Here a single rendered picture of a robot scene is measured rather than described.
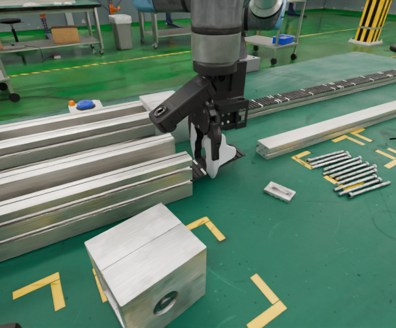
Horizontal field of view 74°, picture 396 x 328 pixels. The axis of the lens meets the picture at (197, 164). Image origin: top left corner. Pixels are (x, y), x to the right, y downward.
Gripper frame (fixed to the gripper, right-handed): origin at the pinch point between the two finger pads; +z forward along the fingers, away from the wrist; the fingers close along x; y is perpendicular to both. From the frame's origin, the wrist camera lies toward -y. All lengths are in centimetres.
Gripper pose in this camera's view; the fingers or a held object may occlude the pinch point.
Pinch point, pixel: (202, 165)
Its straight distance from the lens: 53.0
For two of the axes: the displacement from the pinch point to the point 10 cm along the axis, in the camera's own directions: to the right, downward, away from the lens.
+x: -4.6, -5.1, 7.3
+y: 8.9, -2.7, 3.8
